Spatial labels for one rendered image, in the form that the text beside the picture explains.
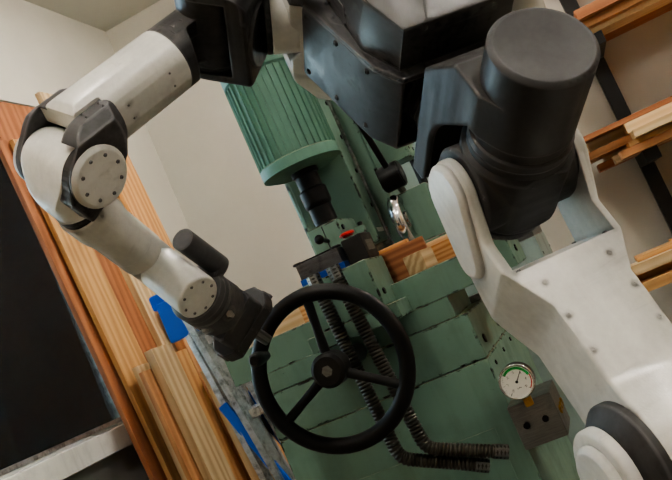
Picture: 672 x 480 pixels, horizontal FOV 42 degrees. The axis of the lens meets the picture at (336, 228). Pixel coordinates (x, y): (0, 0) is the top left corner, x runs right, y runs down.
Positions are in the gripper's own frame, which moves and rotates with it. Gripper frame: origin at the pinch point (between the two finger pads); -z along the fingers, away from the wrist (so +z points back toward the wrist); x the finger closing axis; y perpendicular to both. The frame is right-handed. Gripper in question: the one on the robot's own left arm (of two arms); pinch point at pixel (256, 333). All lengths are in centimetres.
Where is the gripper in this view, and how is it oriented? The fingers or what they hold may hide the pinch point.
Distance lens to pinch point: 144.4
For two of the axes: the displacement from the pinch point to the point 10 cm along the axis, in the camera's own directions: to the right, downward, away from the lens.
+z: -4.5, -4.4, -7.8
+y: -7.4, -3.2, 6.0
